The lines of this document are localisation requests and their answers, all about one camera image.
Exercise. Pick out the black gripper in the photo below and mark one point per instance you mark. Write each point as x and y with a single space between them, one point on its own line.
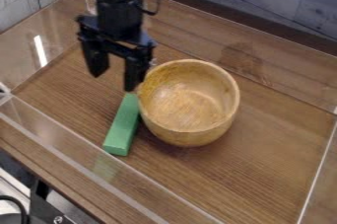
111 30

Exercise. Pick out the round wooden bowl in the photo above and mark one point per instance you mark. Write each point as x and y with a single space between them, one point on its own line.
189 100

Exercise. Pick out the green rectangular stick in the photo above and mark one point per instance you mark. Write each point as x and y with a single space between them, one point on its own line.
119 135

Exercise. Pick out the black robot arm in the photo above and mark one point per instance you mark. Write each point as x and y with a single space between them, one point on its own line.
111 32

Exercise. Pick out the clear acrylic front wall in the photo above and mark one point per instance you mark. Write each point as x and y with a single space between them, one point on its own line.
111 191

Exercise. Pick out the black table leg bracket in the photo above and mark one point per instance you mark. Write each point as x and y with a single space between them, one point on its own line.
42 213

